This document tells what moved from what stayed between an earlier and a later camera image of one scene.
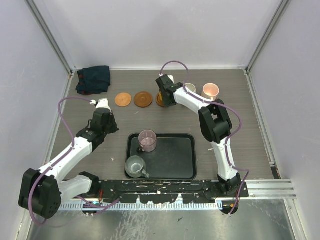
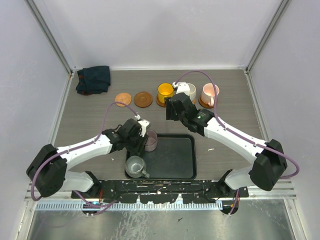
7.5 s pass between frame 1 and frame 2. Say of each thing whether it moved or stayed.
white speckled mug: stayed
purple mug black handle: stayed
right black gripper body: moved
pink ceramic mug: stayed
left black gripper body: moved
